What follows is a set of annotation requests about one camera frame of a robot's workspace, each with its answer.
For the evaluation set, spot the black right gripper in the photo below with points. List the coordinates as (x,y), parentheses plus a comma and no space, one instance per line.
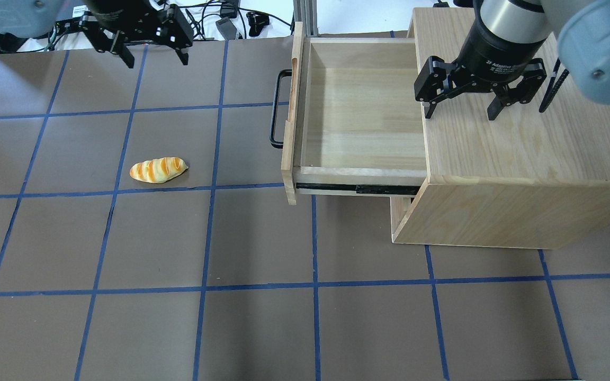
(497,53)

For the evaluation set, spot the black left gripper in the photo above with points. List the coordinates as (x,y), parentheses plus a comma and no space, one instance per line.
(116,7)

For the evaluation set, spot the wooden drawer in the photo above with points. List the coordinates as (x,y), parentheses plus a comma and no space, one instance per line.
(353,126)

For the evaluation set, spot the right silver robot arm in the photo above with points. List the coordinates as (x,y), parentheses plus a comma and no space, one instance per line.
(578,44)

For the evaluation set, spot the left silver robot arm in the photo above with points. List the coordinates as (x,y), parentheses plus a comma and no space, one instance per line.
(26,19)

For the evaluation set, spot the light wooden drawer cabinet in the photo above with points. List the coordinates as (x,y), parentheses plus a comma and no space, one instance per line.
(525,180)

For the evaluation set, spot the striped toy bread loaf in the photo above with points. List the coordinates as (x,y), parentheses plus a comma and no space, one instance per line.
(157,171)

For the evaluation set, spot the aluminium frame post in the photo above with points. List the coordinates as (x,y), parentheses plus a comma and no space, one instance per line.
(305,12)

